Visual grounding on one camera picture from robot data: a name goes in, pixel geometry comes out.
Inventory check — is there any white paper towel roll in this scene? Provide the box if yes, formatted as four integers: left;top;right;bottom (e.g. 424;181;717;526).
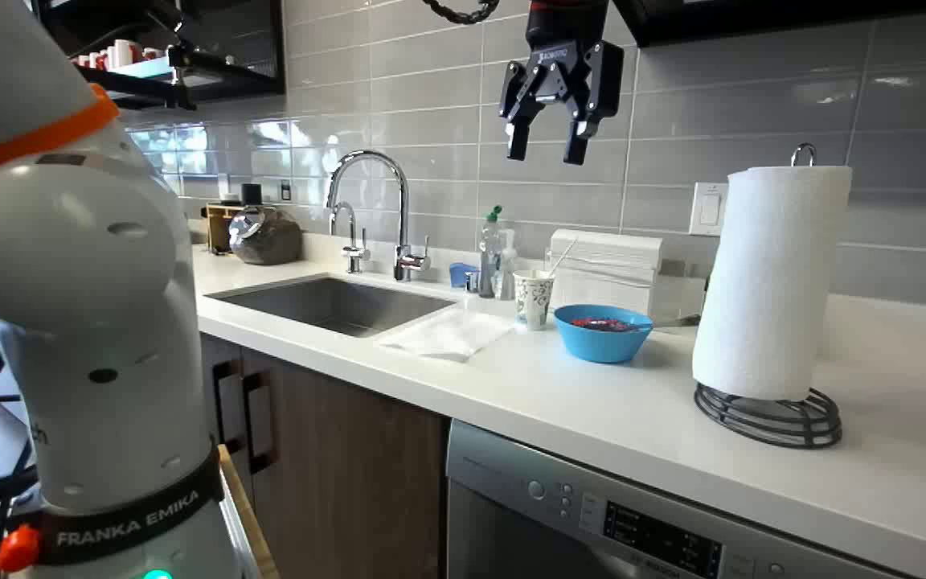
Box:
687;160;855;404

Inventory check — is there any stainless steel dishwasher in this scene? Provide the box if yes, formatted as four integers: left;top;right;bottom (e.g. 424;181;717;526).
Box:
440;419;905;579

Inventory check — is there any brown jar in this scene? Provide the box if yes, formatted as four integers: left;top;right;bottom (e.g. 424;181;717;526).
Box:
199;200;246;256

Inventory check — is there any black cabinet handle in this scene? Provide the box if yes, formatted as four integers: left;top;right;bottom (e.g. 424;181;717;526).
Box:
209;358;246;453
241;370;280;476

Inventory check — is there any blue bowl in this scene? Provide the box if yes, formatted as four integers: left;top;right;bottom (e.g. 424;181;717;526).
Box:
550;301;657;368

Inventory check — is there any blue sponge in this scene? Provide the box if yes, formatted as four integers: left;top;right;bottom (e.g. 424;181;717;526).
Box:
448;259;483;294

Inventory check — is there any white wall outlet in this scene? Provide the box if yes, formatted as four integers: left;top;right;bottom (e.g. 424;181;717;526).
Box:
683;181;732;237

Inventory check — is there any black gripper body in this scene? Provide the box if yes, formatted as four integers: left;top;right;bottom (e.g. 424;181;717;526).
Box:
523;0;610;81

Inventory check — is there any white patterned paper cup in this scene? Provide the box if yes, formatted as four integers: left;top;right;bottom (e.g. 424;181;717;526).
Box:
512;267;560;336

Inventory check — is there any small chrome tap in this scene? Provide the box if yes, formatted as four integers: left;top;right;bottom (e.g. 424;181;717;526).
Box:
325;200;371;275

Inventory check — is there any orange arm strap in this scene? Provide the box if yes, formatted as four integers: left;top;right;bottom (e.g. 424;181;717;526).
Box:
0;85;122;195

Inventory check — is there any dark upper shelf cabinet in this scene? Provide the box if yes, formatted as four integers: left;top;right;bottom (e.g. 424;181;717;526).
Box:
27;0;290;113

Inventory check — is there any brown wooden cabinet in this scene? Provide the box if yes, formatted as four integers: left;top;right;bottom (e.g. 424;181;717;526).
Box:
199;332;454;579

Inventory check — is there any tall chrome faucet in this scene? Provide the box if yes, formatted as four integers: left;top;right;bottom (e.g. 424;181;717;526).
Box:
322;148;429;286

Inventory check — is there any black range hood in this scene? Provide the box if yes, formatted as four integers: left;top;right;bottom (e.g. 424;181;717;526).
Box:
610;0;926;50

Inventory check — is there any clear dish soap bottle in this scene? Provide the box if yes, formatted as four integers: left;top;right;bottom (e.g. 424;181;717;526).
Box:
477;203;522;301

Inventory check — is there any white cloth sheet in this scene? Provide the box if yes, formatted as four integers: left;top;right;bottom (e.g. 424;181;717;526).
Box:
371;300;516;363

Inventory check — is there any wooden stick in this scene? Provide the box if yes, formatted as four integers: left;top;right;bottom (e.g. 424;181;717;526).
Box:
212;440;283;579

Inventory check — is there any dark brown bag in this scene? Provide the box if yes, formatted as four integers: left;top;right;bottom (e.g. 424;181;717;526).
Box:
225;207;308;269

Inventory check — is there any steel sink basin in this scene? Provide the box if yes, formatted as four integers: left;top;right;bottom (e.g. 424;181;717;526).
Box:
203;273;455;340

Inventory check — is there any white napkin box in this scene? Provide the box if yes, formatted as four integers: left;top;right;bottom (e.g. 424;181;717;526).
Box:
543;225;706;324

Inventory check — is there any paper towel roll on holder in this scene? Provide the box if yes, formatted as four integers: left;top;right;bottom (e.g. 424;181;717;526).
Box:
692;138;846;453

